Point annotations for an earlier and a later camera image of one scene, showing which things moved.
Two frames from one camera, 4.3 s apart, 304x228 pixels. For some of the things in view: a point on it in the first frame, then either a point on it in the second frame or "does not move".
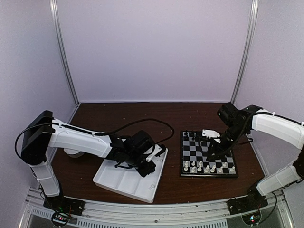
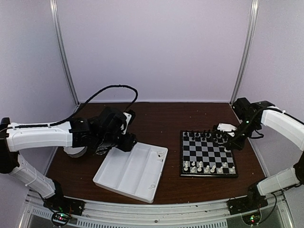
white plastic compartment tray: (130, 180) does not move
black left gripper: (150, 168) → (127, 145)
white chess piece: (206, 169) does not move
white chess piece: (213, 169) does not move
